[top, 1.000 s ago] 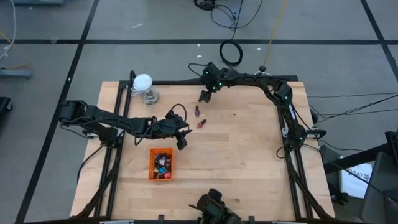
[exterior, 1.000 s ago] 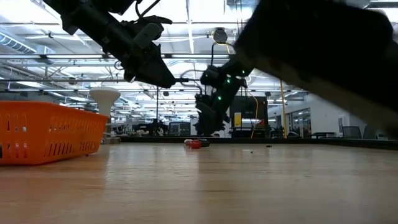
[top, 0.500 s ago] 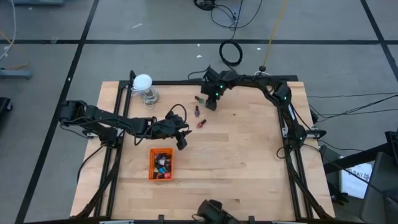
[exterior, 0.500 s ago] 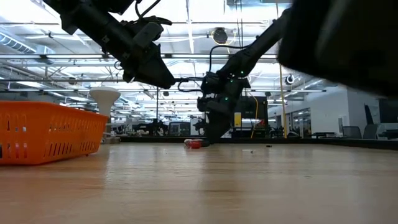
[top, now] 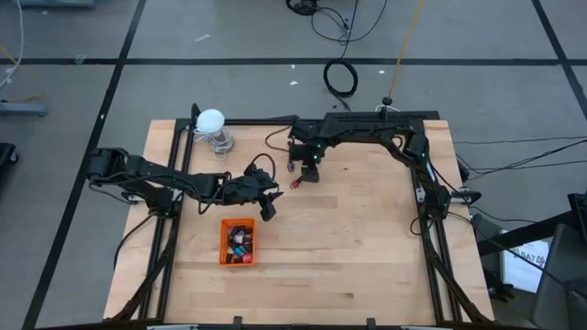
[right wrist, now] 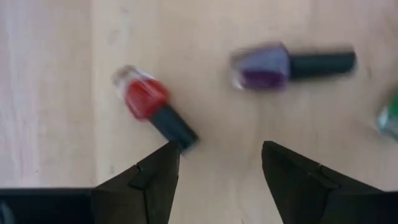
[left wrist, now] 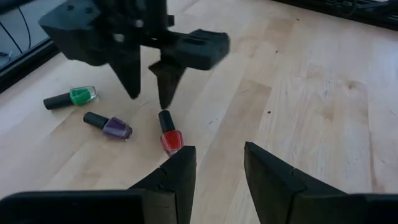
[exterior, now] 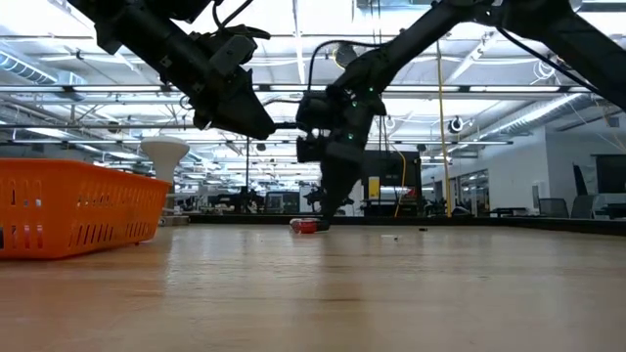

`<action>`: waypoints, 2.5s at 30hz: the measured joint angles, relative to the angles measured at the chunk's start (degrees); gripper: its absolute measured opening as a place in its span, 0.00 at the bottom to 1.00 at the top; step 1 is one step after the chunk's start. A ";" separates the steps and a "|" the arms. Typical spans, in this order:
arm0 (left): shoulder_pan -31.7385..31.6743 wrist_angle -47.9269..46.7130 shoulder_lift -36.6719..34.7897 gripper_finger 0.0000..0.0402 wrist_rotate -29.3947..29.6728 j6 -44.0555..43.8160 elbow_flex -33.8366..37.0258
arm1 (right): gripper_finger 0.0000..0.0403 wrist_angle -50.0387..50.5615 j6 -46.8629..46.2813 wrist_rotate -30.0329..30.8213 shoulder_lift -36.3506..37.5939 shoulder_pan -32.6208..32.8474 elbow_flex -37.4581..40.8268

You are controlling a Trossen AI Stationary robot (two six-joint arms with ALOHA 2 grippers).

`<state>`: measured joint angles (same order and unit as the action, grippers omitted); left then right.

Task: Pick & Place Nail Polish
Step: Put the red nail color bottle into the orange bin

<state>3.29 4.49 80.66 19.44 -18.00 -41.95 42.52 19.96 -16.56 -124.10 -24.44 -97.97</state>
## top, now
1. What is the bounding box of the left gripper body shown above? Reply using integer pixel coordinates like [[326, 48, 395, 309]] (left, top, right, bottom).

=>
[[227, 167, 279, 223]]

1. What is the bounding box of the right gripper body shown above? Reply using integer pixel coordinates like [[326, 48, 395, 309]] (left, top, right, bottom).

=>
[[287, 130, 327, 169]]

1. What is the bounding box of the orange plastic basket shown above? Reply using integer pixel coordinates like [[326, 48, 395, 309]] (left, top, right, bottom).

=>
[[219, 217, 257, 267]]

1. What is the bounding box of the white mushroom-shaped lamp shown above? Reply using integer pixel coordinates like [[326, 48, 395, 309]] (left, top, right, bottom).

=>
[[194, 107, 235, 155]]

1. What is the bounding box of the black stand beam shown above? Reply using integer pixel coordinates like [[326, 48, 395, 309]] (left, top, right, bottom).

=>
[[476, 208, 587, 258]]

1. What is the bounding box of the black tripod foot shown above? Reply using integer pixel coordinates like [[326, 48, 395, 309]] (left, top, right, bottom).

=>
[[485, 269, 517, 303]]

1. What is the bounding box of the white labelled box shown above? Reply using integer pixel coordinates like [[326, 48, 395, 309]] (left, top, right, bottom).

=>
[[501, 237, 550, 294]]

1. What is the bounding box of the black floor equipment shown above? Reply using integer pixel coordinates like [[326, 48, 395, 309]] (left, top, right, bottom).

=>
[[0, 142, 19, 184]]

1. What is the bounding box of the grey floor platform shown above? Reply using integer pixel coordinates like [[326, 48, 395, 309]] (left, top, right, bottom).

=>
[[17, 0, 97, 10]]

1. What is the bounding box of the dark grey chair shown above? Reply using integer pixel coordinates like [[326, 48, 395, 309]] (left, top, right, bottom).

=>
[[531, 223, 587, 330]]

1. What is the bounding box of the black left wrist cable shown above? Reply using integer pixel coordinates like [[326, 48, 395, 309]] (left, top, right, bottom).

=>
[[247, 152, 277, 178]]

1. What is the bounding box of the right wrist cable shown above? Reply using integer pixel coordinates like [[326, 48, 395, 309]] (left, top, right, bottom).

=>
[[264, 126, 294, 153]]

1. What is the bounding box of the white coiled cable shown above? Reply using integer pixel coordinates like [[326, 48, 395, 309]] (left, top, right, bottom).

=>
[[192, 127, 233, 161]]

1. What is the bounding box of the black metal table frame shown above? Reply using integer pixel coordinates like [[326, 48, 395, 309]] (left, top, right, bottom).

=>
[[105, 104, 495, 330]]

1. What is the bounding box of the black coiled hanging cable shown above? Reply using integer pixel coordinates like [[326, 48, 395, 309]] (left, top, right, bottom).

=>
[[322, 0, 360, 113]]

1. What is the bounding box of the yellow hanging cable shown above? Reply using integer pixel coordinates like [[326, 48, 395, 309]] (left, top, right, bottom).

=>
[[382, 0, 426, 105]]

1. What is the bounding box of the black arm base cable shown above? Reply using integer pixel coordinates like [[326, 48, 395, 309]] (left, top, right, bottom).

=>
[[113, 213, 155, 271]]

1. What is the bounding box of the black looped floor cable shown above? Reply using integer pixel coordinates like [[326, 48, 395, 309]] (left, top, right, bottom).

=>
[[310, 0, 389, 47]]

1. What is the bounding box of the black cable bundle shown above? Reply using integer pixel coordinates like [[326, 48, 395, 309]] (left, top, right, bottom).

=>
[[285, 0, 320, 17]]

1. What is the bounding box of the thin black floor cable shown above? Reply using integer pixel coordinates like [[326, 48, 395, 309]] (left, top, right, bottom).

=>
[[453, 136, 587, 146], [481, 159, 587, 171], [481, 138, 587, 175]]

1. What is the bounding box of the grey floor rail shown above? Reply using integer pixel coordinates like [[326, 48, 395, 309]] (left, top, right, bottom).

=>
[[0, 100, 50, 118]]

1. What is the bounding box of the white floor cable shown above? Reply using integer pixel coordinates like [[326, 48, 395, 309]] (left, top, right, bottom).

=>
[[0, 0, 25, 91]]

